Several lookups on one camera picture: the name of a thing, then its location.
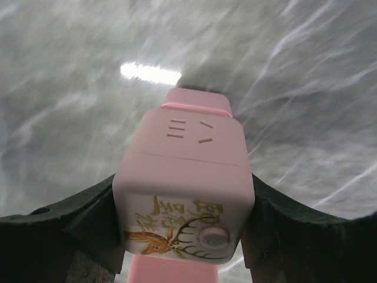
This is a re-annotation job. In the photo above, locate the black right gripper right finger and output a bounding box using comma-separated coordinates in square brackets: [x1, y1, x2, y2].
[241, 176, 376, 283]

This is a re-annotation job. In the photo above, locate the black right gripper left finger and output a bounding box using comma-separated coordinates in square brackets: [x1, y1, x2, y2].
[1, 177, 125, 282]

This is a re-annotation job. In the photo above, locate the pink deer cube adapter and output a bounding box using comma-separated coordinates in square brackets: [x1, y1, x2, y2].
[113, 108, 255, 265]

